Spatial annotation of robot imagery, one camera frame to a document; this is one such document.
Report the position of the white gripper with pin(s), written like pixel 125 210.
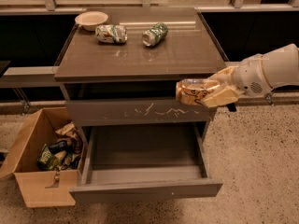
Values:
pixel 249 76

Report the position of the orange crushed can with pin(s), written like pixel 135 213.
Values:
pixel 193 91

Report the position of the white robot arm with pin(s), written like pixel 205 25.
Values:
pixel 280 68

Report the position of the green soda can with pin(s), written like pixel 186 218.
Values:
pixel 155 34

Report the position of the grey drawer cabinet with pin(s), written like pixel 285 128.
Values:
pixel 91 70

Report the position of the open grey bottom drawer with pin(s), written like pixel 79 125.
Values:
pixel 147 162

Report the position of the scratched grey middle drawer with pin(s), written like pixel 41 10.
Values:
pixel 135 111

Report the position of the crushed white green can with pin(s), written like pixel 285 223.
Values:
pixel 111 34

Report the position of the beige paper bowl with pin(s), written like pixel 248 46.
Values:
pixel 90 20

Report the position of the tan snack wrapper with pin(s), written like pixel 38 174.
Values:
pixel 70 134

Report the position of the black bottle in box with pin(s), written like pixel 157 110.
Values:
pixel 58 146

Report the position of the green snack bag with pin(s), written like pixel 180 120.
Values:
pixel 48 161

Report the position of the cardboard box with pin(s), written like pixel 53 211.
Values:
pixel 37 186

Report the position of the metal window rail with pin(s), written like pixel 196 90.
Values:
pixel 140 3

